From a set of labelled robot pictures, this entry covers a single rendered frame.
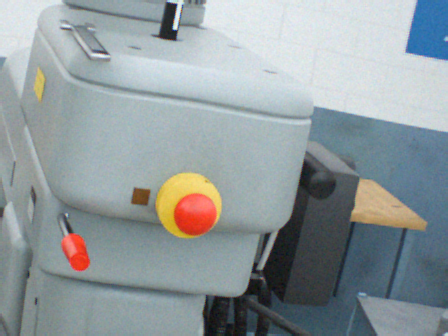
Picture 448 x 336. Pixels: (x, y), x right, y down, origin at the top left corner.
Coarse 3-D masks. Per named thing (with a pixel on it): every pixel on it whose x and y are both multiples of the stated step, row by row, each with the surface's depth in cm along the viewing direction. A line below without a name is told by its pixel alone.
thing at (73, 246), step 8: (64, 216) 121; (64, 224) 119; (64, 232) 117; (72, 232) 117; (64, 240) 113; (72, 240) 112; (80, 240) 113; (64, 248) 112; (72, 248) 111; (80, 248) 110; (72, 256) 109; (80, 256) 109; (88, 256) 110; (72, 264) 110; (80, 264) 110; (88, 264) 110
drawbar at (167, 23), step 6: (168, 6) 131; (174, 6) 131; (168, 12) 131; (174, 12) 131; (180, 12) 131; (162, 18) 132; (168, 18) 131; (174, 18) 131; (162, 24) 132; (168, 24) 131; (162, 30) 132; (168, 30) 131; (174, 30) 132; (162, 36) 132; (168, 36) 132; (174, 36) 132
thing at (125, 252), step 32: (32, 160) 138; (32, 192) 133; (32, 224) 130; (96, 224) 124; (128, 224) 124; (160, 224) 125; (64, 256) 124; (96, 256) 125; (128, 256) 125; (160, 256) 126; (192, 256) 127; (224, 256) 127; (160, 288) 127; (192, 288) 128; (224, 288) 128
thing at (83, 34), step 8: (64, 24) 123; (72, 24) 124; (88, 24) 126; (72, 32) 120; (80, 32) 117; (88, 32) 118; (80, 40) 112; (88, 40) 112; (96, 40) 113; (88, 48) 106; (96, 48) 107; (104, 48) 108; (88, 56) 104; (96, 56) 104; (104, 56) 104
